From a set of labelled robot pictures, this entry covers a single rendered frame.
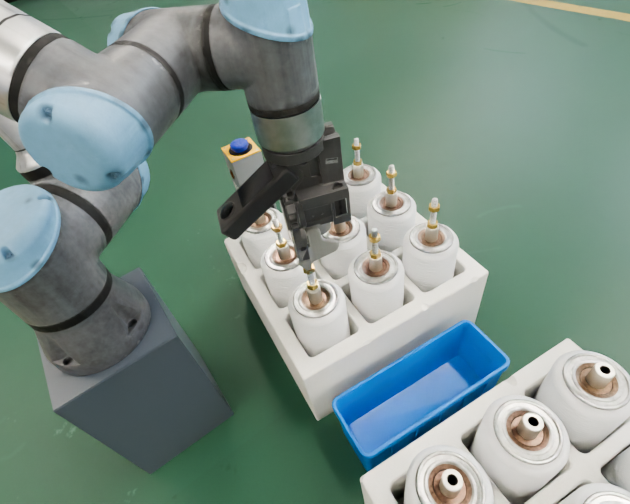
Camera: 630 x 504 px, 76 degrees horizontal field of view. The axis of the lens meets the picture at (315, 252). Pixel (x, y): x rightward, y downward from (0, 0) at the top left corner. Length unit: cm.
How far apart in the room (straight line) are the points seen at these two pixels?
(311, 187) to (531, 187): 90
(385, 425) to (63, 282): 58
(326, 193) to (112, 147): 25
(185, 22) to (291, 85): 11
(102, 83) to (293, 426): 68
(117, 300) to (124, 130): 35
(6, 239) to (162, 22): 28
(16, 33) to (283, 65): 19
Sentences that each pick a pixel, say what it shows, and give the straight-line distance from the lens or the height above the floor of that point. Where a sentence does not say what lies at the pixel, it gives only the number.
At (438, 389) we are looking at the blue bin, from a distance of 86.
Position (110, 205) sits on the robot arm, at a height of 47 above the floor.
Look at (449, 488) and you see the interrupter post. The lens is 52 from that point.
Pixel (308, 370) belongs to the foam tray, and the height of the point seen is 18.
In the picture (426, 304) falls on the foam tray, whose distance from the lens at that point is 74.
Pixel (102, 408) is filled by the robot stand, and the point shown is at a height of 25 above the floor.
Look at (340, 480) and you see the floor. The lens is 81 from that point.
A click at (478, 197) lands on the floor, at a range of 124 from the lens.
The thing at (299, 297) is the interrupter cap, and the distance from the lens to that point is 67.
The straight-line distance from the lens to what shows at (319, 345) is 69.
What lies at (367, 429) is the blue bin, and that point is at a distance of 82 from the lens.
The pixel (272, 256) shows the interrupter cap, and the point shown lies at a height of 25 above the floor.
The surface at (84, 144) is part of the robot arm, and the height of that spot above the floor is 66.
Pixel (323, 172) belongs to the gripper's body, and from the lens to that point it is 48.
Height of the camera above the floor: 78
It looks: 46 degrees down
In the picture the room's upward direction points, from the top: 11 degrees counter-clockwise
